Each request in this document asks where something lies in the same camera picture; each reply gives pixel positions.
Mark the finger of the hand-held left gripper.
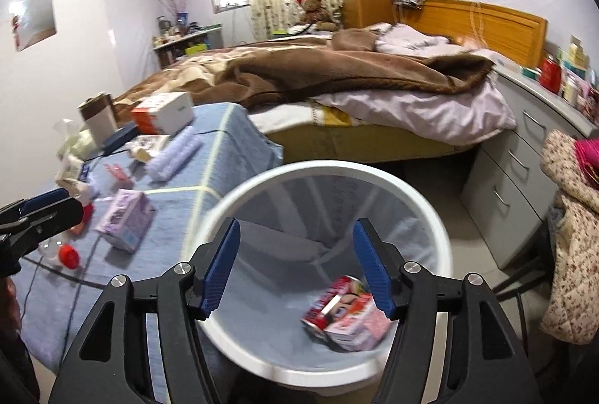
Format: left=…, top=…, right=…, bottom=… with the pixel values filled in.
left=0, top=188, right=71, bottom=222
left=0, top=197, right=85, bottom=274

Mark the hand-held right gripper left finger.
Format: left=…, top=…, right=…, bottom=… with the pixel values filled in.
left=49, top=217, right=241, bottom=404

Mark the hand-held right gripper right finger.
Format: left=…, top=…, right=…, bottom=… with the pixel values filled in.
left=352, top=218, right=546, bottom=404

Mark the pink printed box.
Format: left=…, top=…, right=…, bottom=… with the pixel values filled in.
left=323, top=292, right=394, bottom=351

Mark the red snack packet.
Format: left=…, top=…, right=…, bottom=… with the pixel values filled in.
left=302, top=275, right=375, bottom=339

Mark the clear bag with red zip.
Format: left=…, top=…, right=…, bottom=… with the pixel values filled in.
left=104, top=163, right=134, bottom=190

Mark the white round waste bin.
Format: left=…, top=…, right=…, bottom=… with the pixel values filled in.
left=180, top=161, right=452, bottom=391

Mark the white foam net sleeve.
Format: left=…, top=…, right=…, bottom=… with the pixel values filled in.
left=147, top=126, right=203, bottom=183

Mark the person's left forearm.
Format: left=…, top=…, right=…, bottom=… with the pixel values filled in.
left=0, top=278, right=40, bottom=404

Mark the clear bottle with red cap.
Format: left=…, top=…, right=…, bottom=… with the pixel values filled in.
left=37, top=231, right=81, bottom=269

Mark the small white packet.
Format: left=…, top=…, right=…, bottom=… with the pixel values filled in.
left=57, top=154, right=89, bottom=180

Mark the green tissue pack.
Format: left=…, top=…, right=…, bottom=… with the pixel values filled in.
left=54, top=119, right=97, bottom=162

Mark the purple printed box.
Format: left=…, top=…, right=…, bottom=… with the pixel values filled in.
left=95, top=189, right=156, bottom=253

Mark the beige cup with brown lid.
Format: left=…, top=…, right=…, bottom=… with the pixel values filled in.
left=77, top=92, right=118, bottom=147

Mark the dark blue glasses case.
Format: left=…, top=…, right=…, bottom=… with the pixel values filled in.
left=102, top=123, right=139, bottom=154

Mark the blue tablecloth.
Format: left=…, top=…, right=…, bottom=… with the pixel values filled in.
left=19, top=102, right=284, bottom=386

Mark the orange and white box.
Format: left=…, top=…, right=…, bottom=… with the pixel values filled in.
left=131, top=92, right=195, bottom=136

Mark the grey drawer cabinet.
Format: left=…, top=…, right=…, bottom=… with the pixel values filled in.
left=461, top=58, right=599, bottom=269

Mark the pale pink quilt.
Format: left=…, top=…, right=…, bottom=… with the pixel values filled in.
left=313, top=23, right=518, bottom=145

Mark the brown fleece blanket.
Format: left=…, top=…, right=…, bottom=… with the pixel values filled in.
left=112, top=27, right=497, bottom=110

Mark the floral padded garment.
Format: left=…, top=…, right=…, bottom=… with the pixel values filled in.
left=538, top=130, right=599, bottom=344

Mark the cluttered desk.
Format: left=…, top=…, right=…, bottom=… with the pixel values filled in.
left=152, top=23, right=225, bottom=68

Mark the magenta cloth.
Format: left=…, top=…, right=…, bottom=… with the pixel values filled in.
left=575, top=137, right=599, bottom=190

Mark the red canister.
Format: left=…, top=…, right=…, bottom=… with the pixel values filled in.
left=538, top=55, right=562, bottom=94

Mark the brown teddy bear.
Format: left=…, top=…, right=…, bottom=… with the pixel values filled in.
left=295, top=0, right=340, bottom=31

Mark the row of cosmetic bottles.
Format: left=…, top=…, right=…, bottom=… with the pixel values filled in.
left=559, top=37, right=599, bottom=119

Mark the black chair frame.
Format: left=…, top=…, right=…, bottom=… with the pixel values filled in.
left=491, top=259, right=562, bottom=377

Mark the wall poster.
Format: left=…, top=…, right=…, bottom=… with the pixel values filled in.
left=10, top=0, right=58, bottom=52

